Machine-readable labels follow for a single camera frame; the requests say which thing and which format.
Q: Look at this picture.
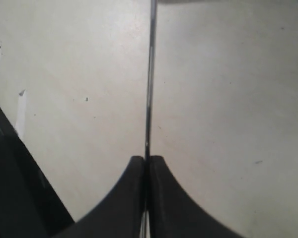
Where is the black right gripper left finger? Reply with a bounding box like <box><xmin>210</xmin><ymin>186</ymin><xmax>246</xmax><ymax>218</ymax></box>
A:
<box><xmin>55</xmin><ymin>156</ymin><xmax>145</xmax><ymax>238</ymax></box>

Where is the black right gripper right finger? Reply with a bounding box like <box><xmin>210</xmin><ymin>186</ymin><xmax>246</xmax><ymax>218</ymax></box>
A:
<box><xmin>149</xmin><ymin>156</ymin><xmax>241</xmax><ymax>238</ymax></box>

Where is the thin metal skewer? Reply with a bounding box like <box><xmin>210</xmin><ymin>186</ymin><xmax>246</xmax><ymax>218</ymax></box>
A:
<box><xmin>140</xmin><ymin>0</ymin><xmax>158</xmax><ymax>238</ymax></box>

